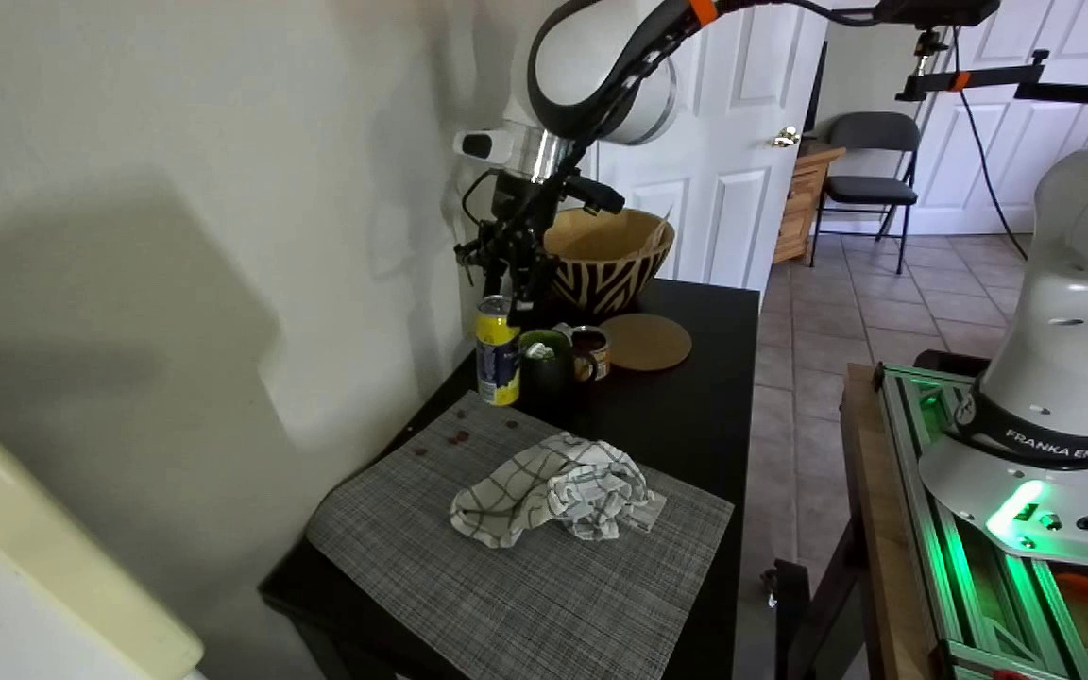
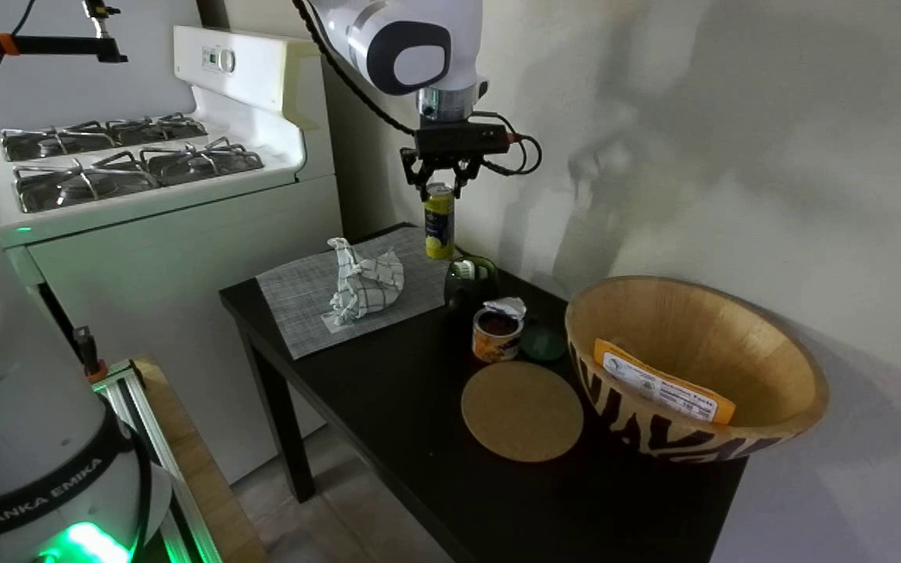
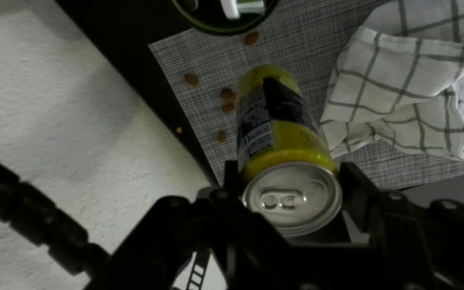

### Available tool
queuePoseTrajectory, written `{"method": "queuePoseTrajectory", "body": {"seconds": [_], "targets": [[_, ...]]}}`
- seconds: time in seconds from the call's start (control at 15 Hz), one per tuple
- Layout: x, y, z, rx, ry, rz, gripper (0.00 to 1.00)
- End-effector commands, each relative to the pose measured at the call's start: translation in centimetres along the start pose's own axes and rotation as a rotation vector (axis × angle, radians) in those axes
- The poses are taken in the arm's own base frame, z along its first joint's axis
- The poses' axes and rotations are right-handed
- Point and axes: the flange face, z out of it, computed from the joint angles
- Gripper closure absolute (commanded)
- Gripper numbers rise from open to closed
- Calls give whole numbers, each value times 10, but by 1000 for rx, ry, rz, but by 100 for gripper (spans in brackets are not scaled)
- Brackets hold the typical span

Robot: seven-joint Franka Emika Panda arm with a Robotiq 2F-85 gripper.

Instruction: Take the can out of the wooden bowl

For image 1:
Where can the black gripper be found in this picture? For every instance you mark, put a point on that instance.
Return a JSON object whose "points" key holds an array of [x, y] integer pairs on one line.
{"points": [[511, 219]]}

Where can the yellow green bottle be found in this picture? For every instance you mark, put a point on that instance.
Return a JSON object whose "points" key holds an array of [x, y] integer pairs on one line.
{"points": [[496, 359]]}

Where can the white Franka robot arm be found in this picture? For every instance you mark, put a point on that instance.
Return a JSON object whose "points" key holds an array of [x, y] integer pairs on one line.
{"points": [[1073, 315]]}

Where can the zebra pattern wooden bowl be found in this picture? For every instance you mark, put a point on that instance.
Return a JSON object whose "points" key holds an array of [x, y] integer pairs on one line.
{"points": [[606, 265]]}

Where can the round dark green object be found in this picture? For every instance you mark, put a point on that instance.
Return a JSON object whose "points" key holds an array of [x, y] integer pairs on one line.
{"points": [[544, 364]]}

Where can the brown patterned mug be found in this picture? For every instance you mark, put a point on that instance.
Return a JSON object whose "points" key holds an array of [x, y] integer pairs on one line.
{"points": [[592, 356]]}

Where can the round cork coaster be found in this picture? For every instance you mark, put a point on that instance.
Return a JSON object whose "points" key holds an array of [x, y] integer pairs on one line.
{"points": [[649, 341]]}

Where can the white checkered dish cloth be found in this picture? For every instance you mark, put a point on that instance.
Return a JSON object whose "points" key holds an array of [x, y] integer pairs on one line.
{"points": [[558, 495]]}

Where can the black side table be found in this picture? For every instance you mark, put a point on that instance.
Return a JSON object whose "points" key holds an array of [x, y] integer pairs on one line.
{"points": [[698, 417]]}

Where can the white panel door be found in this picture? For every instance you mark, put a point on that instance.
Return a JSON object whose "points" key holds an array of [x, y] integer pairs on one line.
{"points": [[734, 189]]}

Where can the brass door knob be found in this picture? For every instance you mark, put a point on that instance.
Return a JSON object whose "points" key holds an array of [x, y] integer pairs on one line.
{"points": [[787, 139]]}

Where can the grey woven placemat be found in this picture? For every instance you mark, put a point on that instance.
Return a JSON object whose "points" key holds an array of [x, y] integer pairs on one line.
{"points": [[544, 605]]}

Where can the grey folding chair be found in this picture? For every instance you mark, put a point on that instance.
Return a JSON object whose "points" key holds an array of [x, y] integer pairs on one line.
{"points": [[869, 189]]}

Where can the cream white cabinet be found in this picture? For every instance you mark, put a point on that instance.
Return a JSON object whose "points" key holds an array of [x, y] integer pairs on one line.
{"points": [[18, 567]]}

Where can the wooden robot stand with frame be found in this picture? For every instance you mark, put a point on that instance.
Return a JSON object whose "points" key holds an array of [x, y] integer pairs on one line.
{"points": [[898, 567]]}

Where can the black camera boom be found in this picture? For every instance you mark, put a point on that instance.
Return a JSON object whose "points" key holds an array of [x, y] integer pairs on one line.
{"points": [[961, 77]]}

